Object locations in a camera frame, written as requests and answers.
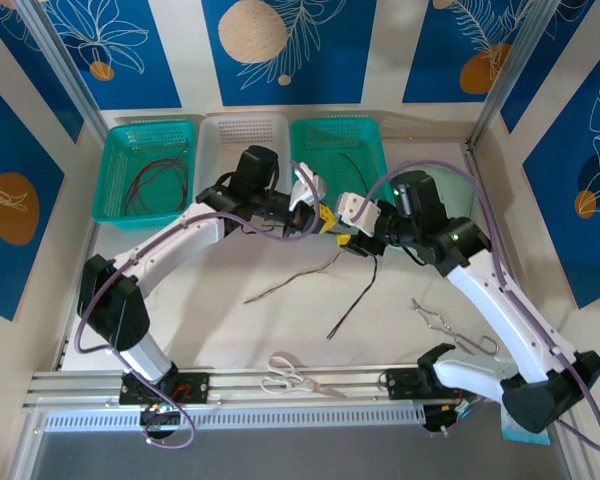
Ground white perforated plastic basket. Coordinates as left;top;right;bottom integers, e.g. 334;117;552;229
193;112;292;201

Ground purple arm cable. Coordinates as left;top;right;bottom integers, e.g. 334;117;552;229
74;159;321;451
362;159;600;451

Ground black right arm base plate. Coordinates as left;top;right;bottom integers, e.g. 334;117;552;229
385;367;461;401

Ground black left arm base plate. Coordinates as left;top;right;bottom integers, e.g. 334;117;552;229
118;372;211;405

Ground teal perforated plastic basket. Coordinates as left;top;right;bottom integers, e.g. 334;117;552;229
289;117;389;206
90;119;197;232

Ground metal wire tongs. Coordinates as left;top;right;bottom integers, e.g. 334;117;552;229
410;297;499;354

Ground grey slotted cable duct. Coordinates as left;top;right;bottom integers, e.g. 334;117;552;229
43;405;426;434

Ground red twisted cable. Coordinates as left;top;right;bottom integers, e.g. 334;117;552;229
124;157;190;214

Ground aluminium mounting rail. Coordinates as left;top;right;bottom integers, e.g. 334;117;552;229
22;367;574;414

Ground thin black cable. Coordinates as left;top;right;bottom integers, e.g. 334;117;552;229
338;152;367;190

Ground aluminium frame post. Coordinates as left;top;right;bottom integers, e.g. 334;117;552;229
469;0;561;146
17;0;109;146

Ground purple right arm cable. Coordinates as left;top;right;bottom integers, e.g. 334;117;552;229
362;159;600;451

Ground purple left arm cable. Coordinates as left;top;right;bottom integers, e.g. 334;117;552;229
74;159;321;451

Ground blue white printed packet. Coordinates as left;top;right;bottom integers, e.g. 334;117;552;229
499;409;551;446

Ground white handled scissors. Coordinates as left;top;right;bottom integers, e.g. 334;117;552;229
260;354;350;400

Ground yellow and black twisted cable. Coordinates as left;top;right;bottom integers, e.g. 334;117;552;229
243;252;346;305

